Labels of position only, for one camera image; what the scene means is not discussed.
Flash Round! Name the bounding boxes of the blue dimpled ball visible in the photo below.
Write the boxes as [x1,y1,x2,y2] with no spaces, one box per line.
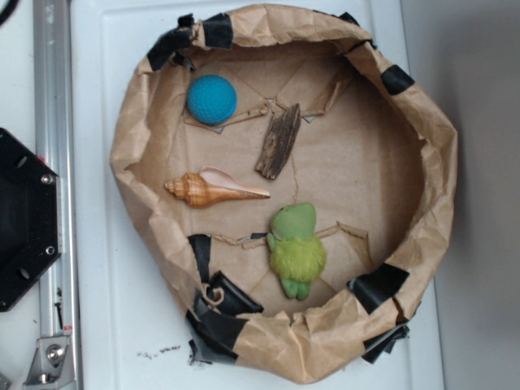
[187,75,237,125]

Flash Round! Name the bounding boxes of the orange spiral seashell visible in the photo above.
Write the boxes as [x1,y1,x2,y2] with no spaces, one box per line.
[164,167,271,208]

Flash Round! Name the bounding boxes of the dark wood bark piece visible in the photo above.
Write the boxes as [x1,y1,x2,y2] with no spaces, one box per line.
[255,103,301,180]

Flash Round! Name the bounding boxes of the green plush frog toy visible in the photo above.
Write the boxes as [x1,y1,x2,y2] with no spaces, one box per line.
[266,202,327,301]

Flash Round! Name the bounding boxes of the brown paper bag tray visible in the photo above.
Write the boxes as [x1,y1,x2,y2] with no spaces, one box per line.
[110,4,457,384]

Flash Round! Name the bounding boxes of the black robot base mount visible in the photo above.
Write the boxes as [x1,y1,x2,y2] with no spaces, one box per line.
[1,128,60,313]

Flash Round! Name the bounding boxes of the aluminium extrusion rail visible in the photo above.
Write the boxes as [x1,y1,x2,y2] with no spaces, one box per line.
[33,1,84,389]

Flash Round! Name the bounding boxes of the metal corner bracket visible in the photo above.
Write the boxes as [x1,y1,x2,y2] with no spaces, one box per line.
[23,336,75,389]

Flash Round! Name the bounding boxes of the thin black cable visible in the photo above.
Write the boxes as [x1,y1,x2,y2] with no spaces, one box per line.
[0,0,20,27]

